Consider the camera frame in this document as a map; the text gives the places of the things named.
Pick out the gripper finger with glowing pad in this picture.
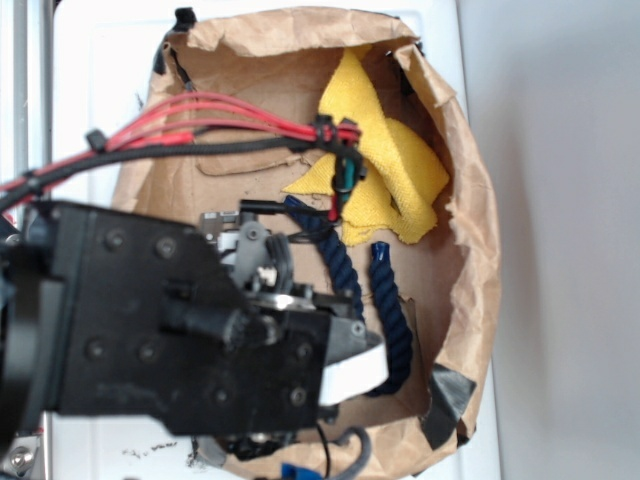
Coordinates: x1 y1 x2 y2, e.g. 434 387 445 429
319 333 389 406

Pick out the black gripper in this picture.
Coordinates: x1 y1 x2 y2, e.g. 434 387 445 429
29 202 368 436

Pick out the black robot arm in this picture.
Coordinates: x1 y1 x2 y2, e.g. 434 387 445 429
1 201 388 443

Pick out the brown paper bag tray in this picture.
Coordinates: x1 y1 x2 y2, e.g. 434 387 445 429
112 5 502 477

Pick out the yellow cloth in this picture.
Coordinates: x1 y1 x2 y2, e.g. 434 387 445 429
281 48 450 247

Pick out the dark navy rope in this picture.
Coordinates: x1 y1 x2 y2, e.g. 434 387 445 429
282 195 414 398

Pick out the black braided cable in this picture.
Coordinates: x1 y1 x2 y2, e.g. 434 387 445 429
0 135 321 211

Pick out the red wire bundle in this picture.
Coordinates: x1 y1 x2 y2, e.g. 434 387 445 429
0 91 362 221

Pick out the aluminium frame rail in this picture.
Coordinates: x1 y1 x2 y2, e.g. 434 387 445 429
9 0 55 480

